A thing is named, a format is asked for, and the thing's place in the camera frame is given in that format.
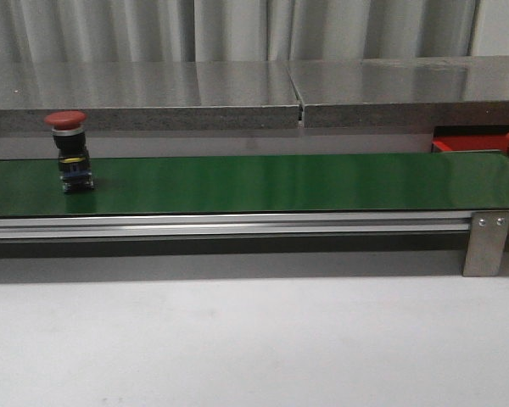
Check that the left grey stone slab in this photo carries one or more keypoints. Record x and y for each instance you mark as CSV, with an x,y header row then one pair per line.
x,y
149,96

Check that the steel conveyor support bracket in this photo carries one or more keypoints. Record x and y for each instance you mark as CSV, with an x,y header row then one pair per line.
x,y
487,239

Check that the grey stone slab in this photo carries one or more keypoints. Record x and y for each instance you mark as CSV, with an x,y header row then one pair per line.
x,y
149,96
422,93

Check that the right grey stone slab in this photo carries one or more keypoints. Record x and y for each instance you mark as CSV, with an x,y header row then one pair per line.
x,y
422,93

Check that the grey curtain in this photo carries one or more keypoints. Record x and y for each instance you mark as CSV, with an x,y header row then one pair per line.
x,y
173,31

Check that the aluminium conveyor frame rail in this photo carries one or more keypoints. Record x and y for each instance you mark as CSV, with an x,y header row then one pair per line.
x,y
255,225

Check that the red tray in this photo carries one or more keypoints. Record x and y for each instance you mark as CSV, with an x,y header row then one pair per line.
x,y
464,138

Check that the green conveyor belt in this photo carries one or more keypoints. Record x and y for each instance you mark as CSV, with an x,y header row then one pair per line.
x,y
253,184

